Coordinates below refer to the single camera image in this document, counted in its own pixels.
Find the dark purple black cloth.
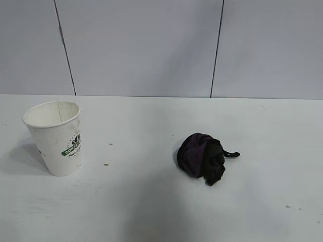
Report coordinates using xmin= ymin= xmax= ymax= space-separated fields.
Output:
xmin=176 ymin=133 xmax=241 ymax=187

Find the white paper coffee cup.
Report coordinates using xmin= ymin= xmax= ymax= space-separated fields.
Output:
xmin=22 ymin=100 xmax=83 ymax=177

